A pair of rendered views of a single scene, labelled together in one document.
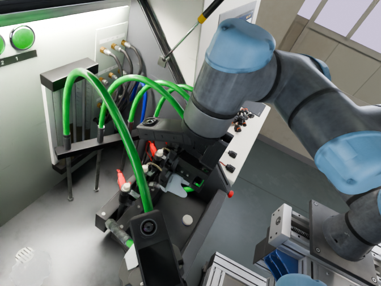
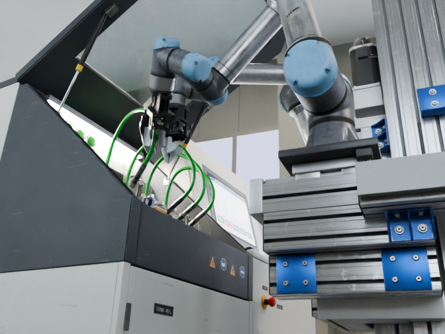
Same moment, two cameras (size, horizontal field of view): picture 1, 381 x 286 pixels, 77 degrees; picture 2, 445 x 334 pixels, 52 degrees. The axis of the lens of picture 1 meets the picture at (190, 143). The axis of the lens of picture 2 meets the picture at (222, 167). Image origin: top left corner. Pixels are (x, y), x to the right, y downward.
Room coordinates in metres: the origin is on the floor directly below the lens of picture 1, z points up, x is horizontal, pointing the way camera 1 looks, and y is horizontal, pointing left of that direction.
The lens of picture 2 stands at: (-0.99, -0.63, 0.57)
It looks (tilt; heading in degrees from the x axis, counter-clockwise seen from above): 24 degrees up; 19
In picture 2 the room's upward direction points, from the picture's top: 2 degrees clockwise
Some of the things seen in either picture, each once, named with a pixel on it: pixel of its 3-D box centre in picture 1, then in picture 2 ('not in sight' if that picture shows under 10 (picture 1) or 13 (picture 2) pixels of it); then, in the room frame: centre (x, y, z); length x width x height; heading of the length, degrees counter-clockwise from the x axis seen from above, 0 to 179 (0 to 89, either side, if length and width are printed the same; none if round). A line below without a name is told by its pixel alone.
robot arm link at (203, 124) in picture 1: (210, 113); (176, 105); (0.31, -0.01, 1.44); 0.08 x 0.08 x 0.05
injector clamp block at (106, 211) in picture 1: (141, 196); not in sight; (0.46, 0.08, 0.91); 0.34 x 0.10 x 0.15; 169
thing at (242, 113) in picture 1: (241, 117); not in sight; (1.04, -0.18, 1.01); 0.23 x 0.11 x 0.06; 169
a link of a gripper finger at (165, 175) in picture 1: (169, 169); not in sight; (0.29, 0.01, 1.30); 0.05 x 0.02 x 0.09; 169
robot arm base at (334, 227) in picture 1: (353, 232); not in sight; (0.55, -0.61, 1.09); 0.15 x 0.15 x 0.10
